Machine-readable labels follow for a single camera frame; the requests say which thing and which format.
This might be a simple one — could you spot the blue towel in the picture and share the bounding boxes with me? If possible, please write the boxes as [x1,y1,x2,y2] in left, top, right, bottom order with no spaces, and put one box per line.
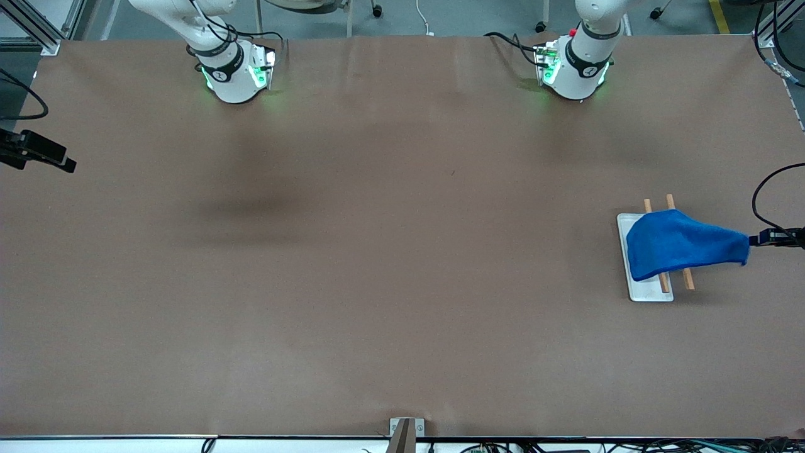
[626,209,752,282]

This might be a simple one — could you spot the green-lit arm base connector box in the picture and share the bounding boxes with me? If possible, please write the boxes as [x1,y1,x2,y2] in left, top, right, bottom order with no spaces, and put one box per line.
[534,42,562,87]
[248,47,278,90]

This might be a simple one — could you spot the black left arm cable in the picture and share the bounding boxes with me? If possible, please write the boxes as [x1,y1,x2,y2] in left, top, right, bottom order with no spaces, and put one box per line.
[752,0,805,232]

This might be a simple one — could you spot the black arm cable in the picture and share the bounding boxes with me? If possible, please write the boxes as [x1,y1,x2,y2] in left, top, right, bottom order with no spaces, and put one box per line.
[0,66,50,121]
[752,0,805,232]

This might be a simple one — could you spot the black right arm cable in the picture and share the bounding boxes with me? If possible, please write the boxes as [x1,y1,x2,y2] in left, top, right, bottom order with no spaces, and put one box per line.
[0,66,50,121]

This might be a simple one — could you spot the aluminium frame profile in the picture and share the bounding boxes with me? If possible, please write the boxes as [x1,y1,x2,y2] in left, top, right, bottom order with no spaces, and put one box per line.
[752,0,798,50]
[0,0,86,56]

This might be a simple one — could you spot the white rack base plate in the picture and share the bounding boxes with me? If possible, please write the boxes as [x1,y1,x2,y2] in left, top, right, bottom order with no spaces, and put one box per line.
[616,213,675,303]

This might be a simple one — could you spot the black base power cable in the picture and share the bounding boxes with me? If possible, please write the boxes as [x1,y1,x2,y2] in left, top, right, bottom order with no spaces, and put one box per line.
[484,31,543,67]
[236,25,289,60]

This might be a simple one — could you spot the white floor cable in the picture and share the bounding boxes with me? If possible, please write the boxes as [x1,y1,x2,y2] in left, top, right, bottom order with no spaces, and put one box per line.
[415,0,436,36]

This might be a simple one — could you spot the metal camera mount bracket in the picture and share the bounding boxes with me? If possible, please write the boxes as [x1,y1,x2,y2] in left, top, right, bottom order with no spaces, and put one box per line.
[385,417,426,453]

